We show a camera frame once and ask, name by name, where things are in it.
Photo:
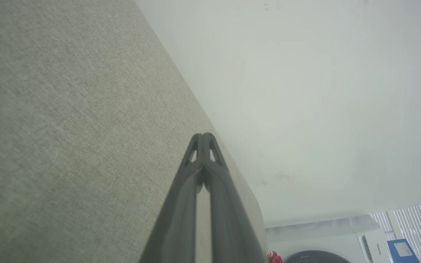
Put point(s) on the grey fabric sofa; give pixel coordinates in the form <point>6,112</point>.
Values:
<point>68,128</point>

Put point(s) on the blue box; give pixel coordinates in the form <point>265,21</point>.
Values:
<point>402,252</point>

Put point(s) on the dark washing machine door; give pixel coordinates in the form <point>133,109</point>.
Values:
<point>316,257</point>

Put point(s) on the small red object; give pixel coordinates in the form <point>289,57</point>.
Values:
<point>274,257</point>

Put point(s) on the white washing machine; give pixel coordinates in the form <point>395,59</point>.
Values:
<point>323,237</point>

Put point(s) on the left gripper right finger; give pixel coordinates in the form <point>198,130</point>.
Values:
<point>228,219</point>

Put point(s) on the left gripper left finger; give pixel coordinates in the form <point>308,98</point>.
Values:
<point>181,212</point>

